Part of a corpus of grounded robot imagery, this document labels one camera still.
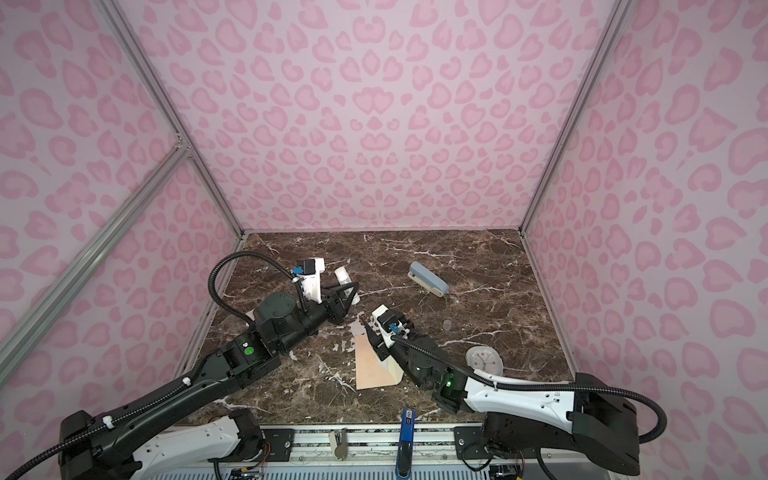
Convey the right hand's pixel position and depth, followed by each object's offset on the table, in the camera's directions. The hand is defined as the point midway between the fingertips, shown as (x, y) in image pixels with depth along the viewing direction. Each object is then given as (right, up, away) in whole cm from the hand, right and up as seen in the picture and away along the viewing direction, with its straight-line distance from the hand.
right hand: (372, 311), depth 70 cm
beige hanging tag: (-8, -32, +3) cm, 33 cm away
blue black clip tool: (+8, -32, +2) cm, 33 cm away
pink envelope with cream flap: (-1, -20, +15) cm, 25 cm away
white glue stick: (-6, +8, -4) cm, 11 cm away
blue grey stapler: (+17, +5, +31) cm, 36 cm away
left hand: (-3, +7, -4) cm, 9 cm away
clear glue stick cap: (+22, -9, +24) cm, 33 cm away
